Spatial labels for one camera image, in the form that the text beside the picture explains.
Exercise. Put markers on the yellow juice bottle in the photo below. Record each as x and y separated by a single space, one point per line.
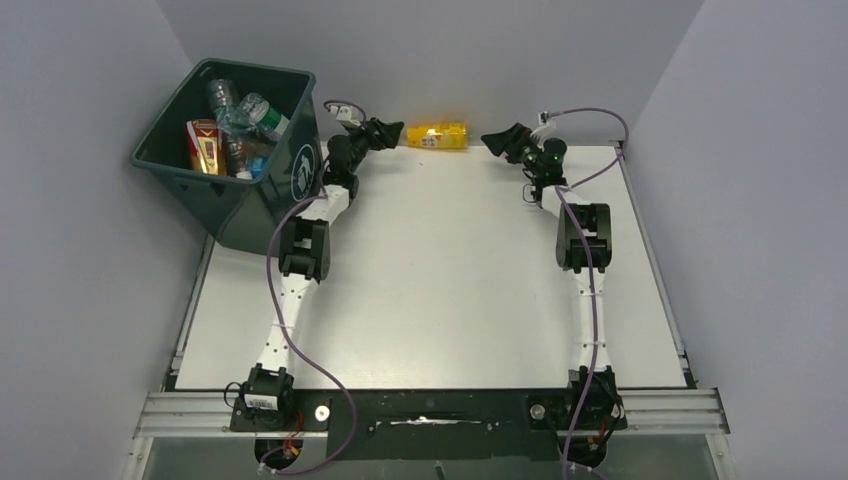
438 136

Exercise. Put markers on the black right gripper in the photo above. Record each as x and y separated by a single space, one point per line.
509 141

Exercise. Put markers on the red gold tea bottle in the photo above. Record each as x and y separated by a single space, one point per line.
205 144

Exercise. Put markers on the dark green plastic bin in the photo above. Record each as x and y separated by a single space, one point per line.
240 214

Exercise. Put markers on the clear bottle green label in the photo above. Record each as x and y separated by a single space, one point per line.
222 96

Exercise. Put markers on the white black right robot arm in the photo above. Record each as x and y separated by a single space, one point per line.
583 250

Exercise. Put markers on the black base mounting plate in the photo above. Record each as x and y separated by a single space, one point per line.
430 424

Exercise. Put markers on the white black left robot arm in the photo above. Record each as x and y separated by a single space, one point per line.
301 263

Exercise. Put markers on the aluminium frame rail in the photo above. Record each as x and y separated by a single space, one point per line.
202 414

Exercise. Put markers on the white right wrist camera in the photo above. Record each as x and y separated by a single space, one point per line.
546 125

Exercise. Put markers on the purple label Ganten bottle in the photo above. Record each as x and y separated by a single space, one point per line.
239 141

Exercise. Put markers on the clear bottle blue label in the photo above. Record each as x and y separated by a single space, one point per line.
250 168

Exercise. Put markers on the green cap water bottle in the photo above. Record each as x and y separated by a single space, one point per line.
266 119

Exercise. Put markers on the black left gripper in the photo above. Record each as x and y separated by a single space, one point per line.
389 134

